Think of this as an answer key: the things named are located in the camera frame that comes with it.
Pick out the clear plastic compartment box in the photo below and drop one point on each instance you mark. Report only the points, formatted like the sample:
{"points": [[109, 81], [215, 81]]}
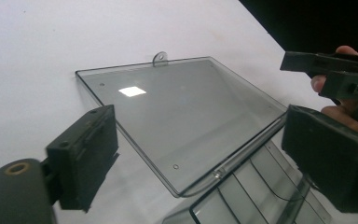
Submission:
{"points": [[183, 124]]}

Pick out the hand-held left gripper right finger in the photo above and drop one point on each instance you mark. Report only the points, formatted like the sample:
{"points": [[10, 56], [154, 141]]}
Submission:
{"points": [[326, 158]]}

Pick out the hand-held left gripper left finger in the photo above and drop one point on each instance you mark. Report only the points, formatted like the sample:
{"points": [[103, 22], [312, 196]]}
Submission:
{"points": [[84, 155]]}

